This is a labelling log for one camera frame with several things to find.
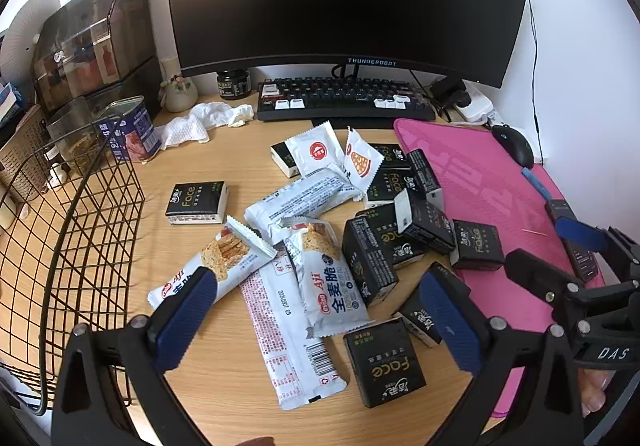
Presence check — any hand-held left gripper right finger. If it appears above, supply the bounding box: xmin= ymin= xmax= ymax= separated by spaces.
xmin=419 ymin=270 xmax=587 ymax=446

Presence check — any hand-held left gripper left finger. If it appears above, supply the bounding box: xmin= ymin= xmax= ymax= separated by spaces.
xmin=50 ymin=266 xmax=219 ymax=446

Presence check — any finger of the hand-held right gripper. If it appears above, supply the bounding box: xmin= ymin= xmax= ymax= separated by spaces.
xmin=504 ymin=248 xmax=601 ymax=321
xmin=556 ymin=217 xmax=640 ymax=279

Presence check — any pile of black tissue packs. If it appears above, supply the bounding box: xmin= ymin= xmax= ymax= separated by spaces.
xmin=166 ymin=142 xmax=506 ymax=409

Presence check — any black wire basket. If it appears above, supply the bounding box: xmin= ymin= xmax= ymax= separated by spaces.
xmin=0 ymin=113 xmax=146 ymax=414

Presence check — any white wafer snack packet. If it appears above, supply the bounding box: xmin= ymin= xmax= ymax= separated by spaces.
xmin=282 ymin=221 xmax=371 ymax=339
xmin=239 ymin=246 xmax=348 ymax=411
xmin=244 ymin=165 xmax=363 ymax=247
xmin=147 ymin=215 xmax=278 ymax=311

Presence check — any white pizza print snack packet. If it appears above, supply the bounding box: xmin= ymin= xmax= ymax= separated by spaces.
xmin=344 ymin=126 xmax=385 ymax=193
xmin=284 ymin=120 xmax=347 ymax=178

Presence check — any person's right hand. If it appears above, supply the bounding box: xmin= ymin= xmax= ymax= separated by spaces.
xmin=579 ymin=368 xmax=613 ymax=419

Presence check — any black remote control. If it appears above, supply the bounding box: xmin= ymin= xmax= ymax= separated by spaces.
xmin=545 ymin=200 xmax=601 ymax=283

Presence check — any blue pen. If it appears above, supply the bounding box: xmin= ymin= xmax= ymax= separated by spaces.
xmin=520 ymin=167 xmax=556 ymax=201

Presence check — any pink mouse mat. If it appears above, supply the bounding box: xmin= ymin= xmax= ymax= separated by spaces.
xmin=393 ymin=118 xmax=608 ymax=419

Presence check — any black computer mouse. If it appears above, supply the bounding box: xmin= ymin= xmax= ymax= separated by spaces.
xmin=491 ymin=124 xmax=536 ymax=168

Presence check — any white power strip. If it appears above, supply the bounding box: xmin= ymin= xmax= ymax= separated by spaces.
xmin=445 ymin=82 xmax=506 ymax=127

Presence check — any black power plug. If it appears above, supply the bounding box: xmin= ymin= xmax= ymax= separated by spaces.
xmin=431 ymin=80 xmax=473 ymax=109

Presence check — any white cloth towel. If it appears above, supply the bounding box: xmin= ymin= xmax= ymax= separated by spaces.
xmin=154 ymin=102 xmax=236 ymax=150

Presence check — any blue tin can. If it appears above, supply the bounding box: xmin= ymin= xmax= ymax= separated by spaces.
xmin=102 ymin=96 xmax=161 ymax=161

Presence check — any clear glass jar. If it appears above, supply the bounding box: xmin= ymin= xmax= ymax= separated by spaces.
xmin=46 ymin=98 xmax=113 ymax=177

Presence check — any crumpled white tissue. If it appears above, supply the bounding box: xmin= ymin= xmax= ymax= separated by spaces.
xmin=227 ymin=104 xmax=255 ymax=128

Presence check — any small ceramic plant pot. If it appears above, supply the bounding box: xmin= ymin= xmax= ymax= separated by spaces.
xmin=160 ymin=74 xmax=197 ymax=113

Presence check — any woven wicker basket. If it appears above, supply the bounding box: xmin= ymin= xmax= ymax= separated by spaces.
xmin=0 ymin=103 xmax=58 ymax=204

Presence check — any black glass jar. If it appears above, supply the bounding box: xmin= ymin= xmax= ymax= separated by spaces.
xmin=217 ymin=69 xmax=251 ymax=100

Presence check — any black mechanical keyboard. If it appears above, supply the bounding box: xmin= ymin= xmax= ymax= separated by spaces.
xmin=256 ymin=77 xmax=437 ymax=123

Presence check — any blue and white box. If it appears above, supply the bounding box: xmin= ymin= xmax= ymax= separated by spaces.
xmin=0 ymin=82 xmax=23 ymax=127

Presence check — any dark translucent storage box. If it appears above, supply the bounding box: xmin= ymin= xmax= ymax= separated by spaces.
xmin=31 ymin=0 xmax=162 ymax=114

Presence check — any white desk fan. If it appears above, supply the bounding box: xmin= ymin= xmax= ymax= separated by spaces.
xmin=0 ymin=0 xmax=62 ymax=81

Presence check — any black monitor cable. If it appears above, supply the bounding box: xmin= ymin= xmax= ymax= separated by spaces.
xmin=524 ymin=0 xmax=547 ymax=161

